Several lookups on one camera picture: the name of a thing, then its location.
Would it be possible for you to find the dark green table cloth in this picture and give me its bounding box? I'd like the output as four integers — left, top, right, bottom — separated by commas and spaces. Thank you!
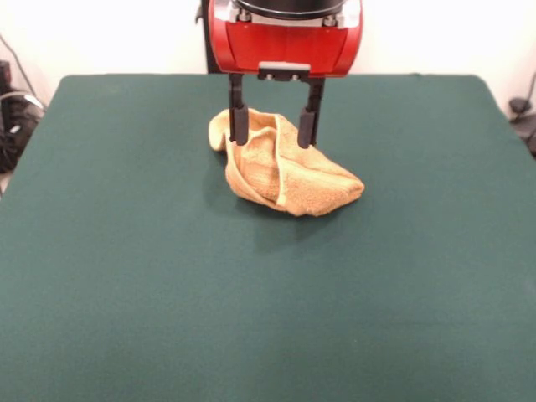
0, 73, 536, 402

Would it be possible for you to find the tan terry towel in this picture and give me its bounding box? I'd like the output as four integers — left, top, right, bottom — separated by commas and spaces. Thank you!
208, 106, 366, 218

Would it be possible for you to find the black cable bundle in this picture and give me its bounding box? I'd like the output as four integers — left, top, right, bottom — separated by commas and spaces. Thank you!
513, 113, 536, 158

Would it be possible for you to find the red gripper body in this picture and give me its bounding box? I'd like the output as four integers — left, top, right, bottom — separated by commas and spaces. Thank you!
209, 0, 363, 82

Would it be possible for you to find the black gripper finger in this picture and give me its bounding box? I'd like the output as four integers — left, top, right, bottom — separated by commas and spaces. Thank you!
228, 74, 250, 147
297, 78, 327, 149

